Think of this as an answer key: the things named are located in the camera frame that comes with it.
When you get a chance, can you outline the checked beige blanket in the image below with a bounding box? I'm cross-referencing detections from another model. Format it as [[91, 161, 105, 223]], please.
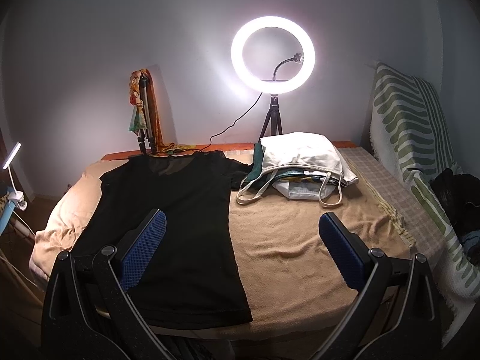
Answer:
[[339, 147, 445, 267]]

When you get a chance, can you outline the white ring light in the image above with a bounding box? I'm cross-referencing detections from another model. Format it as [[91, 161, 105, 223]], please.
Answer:
[[230, 16, 316, 94]]

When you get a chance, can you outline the green white striped blanket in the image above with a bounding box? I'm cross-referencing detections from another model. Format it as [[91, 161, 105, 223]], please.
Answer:
[[369, 62, 479, 344]]

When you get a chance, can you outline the black ring light tripod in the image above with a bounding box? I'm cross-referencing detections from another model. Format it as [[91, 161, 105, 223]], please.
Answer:
[[259, 94, 283, 138]]

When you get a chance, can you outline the black clothes pile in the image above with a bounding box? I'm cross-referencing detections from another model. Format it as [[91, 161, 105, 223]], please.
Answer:
[[431, 169, 479, 236]]

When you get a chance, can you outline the white clip desk lamp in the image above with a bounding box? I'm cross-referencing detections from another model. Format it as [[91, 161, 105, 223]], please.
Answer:
[[2, 141, 28, 211]]

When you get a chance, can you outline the dark green folded cloth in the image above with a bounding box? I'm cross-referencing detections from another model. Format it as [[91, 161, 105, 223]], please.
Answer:
[[250, 141, 264, 179]]

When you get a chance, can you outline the black gooseneck phone holder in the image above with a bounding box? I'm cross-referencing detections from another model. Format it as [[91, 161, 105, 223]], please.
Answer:
[[271, 53, 305, 82]]

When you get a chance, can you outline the silver folded tripod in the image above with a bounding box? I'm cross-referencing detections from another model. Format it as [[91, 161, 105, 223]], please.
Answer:
[[139, 73, 157, 155]]

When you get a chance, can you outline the white canvas tote bag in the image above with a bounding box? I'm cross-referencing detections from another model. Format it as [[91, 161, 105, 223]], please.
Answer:
[[236, 132, 359, 207]]

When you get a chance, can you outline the beige bed blanket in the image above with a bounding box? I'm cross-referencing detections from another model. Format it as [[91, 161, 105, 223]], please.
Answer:
[[28, 158, 412, 340]]

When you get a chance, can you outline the black t-shirt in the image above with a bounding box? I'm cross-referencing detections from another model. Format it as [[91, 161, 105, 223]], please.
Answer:
[[72, 151, 252, 330]]

